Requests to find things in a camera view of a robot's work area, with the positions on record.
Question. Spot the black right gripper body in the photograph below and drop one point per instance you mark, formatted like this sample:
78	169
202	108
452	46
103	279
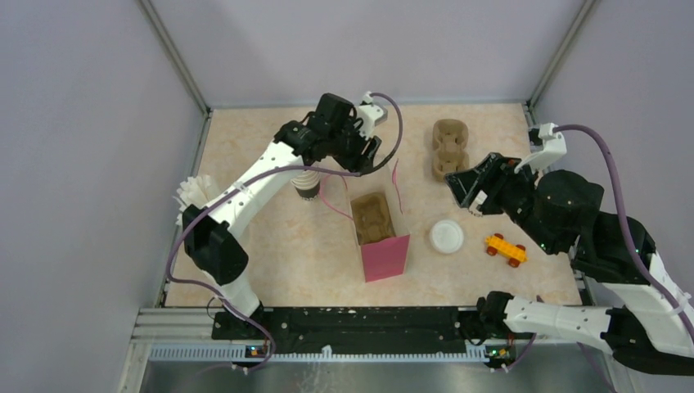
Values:
509	191

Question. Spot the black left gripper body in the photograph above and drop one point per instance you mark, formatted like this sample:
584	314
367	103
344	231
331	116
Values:
347	146

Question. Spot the cream Cakes paper bag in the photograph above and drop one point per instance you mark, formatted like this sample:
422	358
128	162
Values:
388	258

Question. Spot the white paper coffee cup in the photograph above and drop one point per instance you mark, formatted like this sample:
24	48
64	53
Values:
477	203

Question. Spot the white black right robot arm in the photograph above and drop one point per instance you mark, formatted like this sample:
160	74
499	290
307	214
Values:
560	212

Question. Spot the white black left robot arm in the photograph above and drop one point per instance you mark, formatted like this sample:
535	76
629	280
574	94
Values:
336	128

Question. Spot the brown pulp cup carrier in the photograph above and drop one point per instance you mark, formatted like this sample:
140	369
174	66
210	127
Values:
449	142

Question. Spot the stack of white paper cups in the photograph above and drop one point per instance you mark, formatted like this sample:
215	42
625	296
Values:
307	184

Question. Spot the stack of translucent lids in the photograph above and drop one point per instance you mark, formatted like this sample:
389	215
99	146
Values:
446	236

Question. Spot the yellow toy car red wheels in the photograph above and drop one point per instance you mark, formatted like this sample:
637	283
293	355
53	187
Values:
514	254

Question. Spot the bundle of white paper straws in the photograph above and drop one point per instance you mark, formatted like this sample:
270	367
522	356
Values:
197	191

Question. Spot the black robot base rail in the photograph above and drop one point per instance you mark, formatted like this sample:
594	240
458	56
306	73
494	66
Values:
386	330

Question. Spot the grey slotted cable duct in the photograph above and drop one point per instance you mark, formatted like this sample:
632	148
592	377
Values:
235	353

